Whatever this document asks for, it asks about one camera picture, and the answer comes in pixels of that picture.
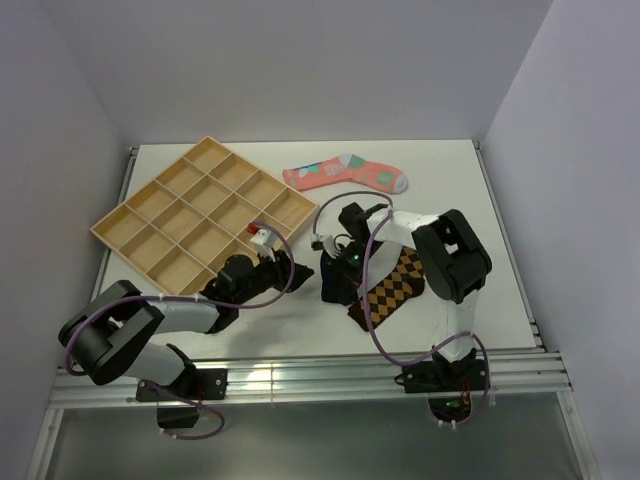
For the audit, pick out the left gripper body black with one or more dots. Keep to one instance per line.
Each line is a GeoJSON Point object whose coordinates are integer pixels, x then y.
{"type": "Point", "coordinates": [266, 275]}

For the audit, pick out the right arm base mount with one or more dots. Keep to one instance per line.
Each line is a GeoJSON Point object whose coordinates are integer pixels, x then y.
{"type": "Point", "coordinates": [450, 385]}

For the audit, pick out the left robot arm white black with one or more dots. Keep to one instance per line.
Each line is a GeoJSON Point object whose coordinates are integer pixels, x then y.
{"type": "Point", "coordinates": [111, 336]}

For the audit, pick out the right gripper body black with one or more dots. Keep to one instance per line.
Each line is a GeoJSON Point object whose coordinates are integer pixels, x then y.
{"type": "Point", "coordinates": [352, 264]}

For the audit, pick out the navy ankle sock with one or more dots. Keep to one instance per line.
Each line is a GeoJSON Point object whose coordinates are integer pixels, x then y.
{"type": "Point", "coordinates": [330, 283]}

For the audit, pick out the aluminium frame rail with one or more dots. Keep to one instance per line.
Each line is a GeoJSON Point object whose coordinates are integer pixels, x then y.
{"type": "Point", "coordinates": [337, 378]}

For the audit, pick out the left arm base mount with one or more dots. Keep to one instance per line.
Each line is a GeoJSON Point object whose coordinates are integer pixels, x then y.
{"type": "Point", "coordinates": [180, 404]}

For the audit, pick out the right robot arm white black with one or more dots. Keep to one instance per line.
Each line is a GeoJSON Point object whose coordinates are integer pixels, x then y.
{"type": "Point", "coordinates": [453, 264]}

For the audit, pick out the brown orange argyle sock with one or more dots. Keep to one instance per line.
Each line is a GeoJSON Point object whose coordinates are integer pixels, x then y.
{"type": "Point", "coordinates": [406, 281]}

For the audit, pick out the pink patterned sock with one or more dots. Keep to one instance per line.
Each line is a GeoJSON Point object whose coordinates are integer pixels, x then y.
{"type": "Point", "coordinates": [347, 168]}

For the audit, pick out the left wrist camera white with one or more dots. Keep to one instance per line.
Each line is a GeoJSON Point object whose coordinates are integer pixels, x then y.
{"type": "Point", "coordinates": [263, 241]}

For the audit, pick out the wooden compartment tray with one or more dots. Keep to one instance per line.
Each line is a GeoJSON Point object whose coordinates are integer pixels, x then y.
{"type": "Point", "coordinates": [185, 208]}

